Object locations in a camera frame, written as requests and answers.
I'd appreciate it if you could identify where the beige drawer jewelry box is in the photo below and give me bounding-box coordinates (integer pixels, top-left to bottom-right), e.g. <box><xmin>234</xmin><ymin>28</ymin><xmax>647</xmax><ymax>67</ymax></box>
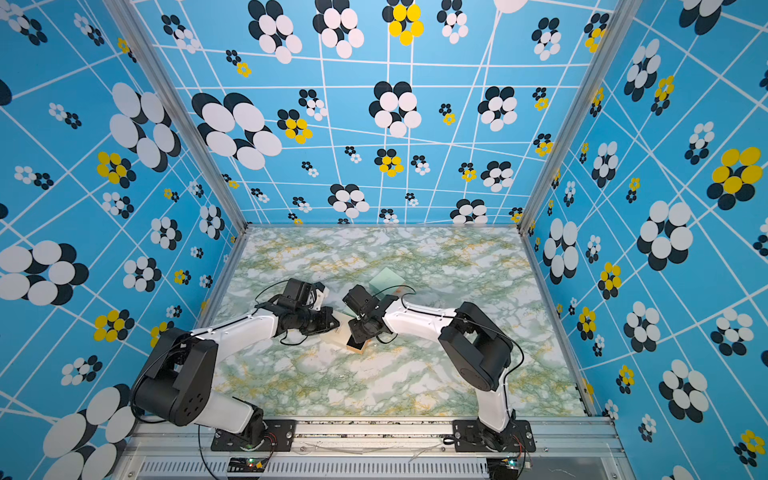
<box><xmin>322</xmin><ymin>311</ymin><xmax>368</xmax><ymax>354</ymax></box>

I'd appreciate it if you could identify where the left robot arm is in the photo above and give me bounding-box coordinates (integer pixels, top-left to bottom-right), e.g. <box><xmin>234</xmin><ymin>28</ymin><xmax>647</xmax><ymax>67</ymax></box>
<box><xmin>129</xmin><ymin>278</ymin><xmax>339</xmax><ymax>448</ymax></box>

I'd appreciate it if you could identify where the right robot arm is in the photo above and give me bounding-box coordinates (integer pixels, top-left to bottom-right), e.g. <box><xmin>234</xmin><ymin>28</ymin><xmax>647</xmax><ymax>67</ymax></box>
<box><xmin>343</xmin><ymin>285</ymin><xmax>525</xmax><ymax>452</ymax></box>

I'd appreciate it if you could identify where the far mint jewelry box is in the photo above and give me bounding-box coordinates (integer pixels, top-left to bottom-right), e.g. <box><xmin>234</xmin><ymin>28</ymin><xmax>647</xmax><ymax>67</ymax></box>
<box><xmin>369</xmin><ymin>268</ymin><xmax>408</xmax><ymax>298</ymax></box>

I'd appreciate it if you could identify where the left circuit board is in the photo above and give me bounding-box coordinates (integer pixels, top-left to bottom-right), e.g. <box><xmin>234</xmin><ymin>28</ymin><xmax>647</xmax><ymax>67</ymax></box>
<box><xmin>227</xmin><ymin>457</ymin><xmax>270</xmax><ymax>474</ymax></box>

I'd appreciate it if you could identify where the circuit board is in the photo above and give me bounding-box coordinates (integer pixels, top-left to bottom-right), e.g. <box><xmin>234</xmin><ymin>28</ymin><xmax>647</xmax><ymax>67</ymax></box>
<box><xmin>487</xmin><ymin>458</ymin><xmax>527</xmax><ymax>480</ymax></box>
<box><xmin>227</xmin><ymin>457</ymin><xmax>270</xmax><ymax>474</ymax></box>

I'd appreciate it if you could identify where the right circuit board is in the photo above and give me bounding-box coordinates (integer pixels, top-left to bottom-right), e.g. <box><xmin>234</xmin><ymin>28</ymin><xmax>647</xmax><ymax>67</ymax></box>
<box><xmin>487</xmin><ymin>458</ymin><xmax>527</xmax><ymax>480</ymax></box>

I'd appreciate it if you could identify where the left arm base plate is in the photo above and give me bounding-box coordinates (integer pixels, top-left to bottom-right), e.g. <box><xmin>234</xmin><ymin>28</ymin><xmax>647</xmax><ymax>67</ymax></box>
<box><xmin>210</xmin><ymin>419</ymin><xmax>297</xmax><ymax>453</ymax></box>

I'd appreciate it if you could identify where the aluminium front rail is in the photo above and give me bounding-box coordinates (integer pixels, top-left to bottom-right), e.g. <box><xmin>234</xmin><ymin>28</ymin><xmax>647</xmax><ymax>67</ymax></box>
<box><xmin>114</xmin><ymin>417</ymin><xmax>637</xmax><ymax>479</ymax></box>

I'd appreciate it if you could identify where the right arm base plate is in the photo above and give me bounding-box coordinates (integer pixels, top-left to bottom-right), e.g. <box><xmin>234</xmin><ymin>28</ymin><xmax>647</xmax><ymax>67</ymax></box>
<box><xmin>452</xmin><ymin>419</ymin><xmax>537</xmax><ymax>454</ymax></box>

